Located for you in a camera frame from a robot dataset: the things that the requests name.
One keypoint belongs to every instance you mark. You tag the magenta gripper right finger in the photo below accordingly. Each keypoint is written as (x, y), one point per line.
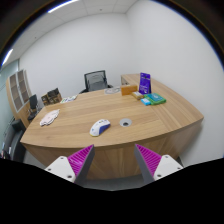
(154, 166)

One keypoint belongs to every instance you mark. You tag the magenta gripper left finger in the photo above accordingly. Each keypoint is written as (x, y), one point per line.
(75, 167)

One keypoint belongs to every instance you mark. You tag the white and blue computer mouse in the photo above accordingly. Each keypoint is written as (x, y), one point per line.
(99, 127)

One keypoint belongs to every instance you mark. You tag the wooden desk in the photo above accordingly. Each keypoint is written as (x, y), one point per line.
(166, 129)

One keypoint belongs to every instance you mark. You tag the white pink cloth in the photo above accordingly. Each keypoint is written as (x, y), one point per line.
(49, 117)

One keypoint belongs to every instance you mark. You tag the blue small box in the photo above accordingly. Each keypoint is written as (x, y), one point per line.
(145, 101)

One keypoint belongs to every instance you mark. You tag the green book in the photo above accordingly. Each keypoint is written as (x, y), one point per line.
(155, 98)

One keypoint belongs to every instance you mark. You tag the white papers on desk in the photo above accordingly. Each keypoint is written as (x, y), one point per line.
(68, 99)

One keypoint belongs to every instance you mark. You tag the black chair at left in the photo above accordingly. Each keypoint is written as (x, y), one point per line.
(12, 147)

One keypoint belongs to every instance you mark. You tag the tan small box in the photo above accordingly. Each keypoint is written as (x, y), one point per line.
(137, 95)

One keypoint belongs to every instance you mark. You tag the dark organizer box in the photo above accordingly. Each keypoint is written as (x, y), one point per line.
(51, 97)

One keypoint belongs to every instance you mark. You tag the black side chair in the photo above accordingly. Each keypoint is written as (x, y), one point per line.
(34, 108)

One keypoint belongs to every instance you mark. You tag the orange box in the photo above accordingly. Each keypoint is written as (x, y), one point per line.
(128, 89)

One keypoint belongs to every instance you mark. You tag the purple standing card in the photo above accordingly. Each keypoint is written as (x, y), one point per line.
(145, 83)

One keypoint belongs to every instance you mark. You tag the black mesh office chair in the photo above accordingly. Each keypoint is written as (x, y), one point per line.
(95, 81)

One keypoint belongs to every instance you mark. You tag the wooden shelf cabinet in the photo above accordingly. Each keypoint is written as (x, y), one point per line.
(18, 92)

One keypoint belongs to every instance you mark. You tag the silver cable grommet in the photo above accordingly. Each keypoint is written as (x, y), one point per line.
(125, 122)

